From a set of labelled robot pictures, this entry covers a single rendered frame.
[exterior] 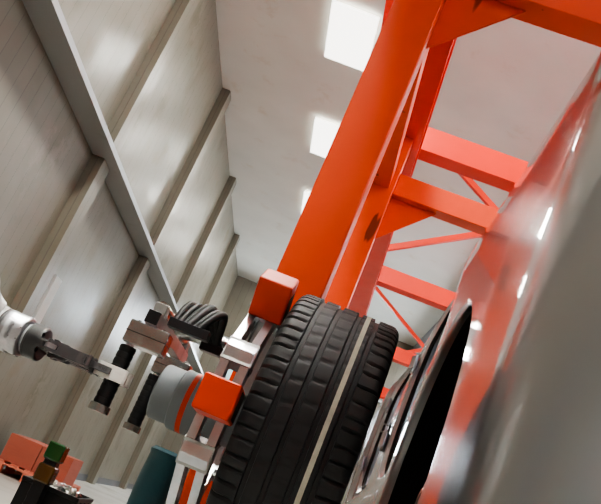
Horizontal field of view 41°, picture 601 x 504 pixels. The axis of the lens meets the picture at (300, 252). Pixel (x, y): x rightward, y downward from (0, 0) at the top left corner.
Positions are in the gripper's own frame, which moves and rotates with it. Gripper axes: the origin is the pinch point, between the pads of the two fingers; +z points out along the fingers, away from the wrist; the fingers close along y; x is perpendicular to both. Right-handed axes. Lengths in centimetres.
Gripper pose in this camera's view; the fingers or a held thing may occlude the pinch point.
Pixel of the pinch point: (114, 374)
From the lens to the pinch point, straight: 171.7
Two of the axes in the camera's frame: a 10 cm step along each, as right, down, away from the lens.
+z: 9.3, 3.5, -1.2
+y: 0.0, -3.3, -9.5
